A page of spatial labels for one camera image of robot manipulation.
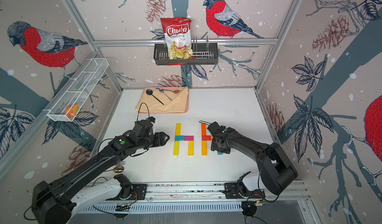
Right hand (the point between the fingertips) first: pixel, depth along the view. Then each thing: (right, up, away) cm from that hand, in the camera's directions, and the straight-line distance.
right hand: (217, 147), depth 88 cm
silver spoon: (-41, +36, +30) cm, 62 cm away
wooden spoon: (-29, +35, +29) cm, 54 cm away
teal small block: (-24, +4, +6) cm, 25 cm away
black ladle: (-50, +35, +30) cm, 68 cm away
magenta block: (-17, +4, +5) cm, 19 cm away
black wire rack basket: (-8, +59, +7) cm, 60 cm away
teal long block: (+1, -3, -3) cm, 4 cm away
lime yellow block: (-16, -1, 0) cm, 16 cm away
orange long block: (-8, +8, +10) cm, 15 cm away
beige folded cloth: (-39, +28, +27) cm, 55 cm away
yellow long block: (-25, -1, 0) cm, 25 cm away
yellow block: (-25, +9, +10) cm, 28 cm away
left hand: (-28, +10, -11) cm, 31 cm away
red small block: (-6, +4, +5) cm, 9 cm away
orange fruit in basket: (-70, +24, -22) cm, 77 cm away
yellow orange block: (-8, -1, +1) cm, 8 cm away
